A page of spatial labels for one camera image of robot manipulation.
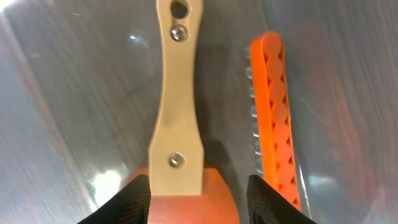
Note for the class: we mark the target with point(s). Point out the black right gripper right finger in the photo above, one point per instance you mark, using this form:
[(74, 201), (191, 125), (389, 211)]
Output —
[(267, 206)]

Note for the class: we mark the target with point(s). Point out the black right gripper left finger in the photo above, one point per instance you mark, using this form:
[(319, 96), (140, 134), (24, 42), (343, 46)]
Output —
[(129, 206)]

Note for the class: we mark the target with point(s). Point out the wooden handled orange scraper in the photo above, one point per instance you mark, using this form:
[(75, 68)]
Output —
[(183, 189)]

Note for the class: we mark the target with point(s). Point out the orange socket bit holder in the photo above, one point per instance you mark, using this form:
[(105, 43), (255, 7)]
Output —
[(272, 129)]

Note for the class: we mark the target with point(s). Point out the clear plastic container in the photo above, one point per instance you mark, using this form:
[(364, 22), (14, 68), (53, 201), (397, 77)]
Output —
[(81, 82)]

